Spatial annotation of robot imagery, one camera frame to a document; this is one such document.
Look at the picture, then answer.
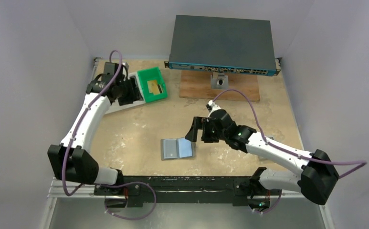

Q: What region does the white middle bin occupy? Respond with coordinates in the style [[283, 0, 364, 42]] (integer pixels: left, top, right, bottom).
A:
[[105, 72, 146, 114]]

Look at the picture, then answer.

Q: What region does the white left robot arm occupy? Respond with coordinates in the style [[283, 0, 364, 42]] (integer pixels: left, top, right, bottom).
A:
[[47, 62, 145, 195]]

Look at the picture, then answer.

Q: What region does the grey network switch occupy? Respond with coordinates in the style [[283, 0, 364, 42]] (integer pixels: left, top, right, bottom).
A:
[[164, 15, 281, 76]]

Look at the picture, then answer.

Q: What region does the gold card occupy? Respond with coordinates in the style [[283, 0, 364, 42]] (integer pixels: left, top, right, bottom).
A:
[[147, 80, 160, 95], [153, 83, 163, 95]]

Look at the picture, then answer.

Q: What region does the green bin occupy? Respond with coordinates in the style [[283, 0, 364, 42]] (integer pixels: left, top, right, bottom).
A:
[[137, 67, 168, 103]]

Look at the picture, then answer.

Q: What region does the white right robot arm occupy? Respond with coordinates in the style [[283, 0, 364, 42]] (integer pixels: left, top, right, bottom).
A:
[[185, 109, 339, 205]]

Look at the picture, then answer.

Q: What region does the grey leather card holder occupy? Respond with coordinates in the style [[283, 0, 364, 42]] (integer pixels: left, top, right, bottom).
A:
[[160, 138, 196, 161]]

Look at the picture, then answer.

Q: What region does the brown wooden board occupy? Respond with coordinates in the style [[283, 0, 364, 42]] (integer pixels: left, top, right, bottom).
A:
[[179, 70, 260, 102]]

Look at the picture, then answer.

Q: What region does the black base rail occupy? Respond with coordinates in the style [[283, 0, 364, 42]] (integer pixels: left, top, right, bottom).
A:
[[94, 176, 280, 210]]

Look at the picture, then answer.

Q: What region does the aluminium frame rail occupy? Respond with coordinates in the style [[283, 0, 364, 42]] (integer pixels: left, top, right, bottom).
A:
[[47, 57, 101, 200]]

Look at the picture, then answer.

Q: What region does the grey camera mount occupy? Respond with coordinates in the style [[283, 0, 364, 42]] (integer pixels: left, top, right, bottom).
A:
[[210, 73, 229, 90]]

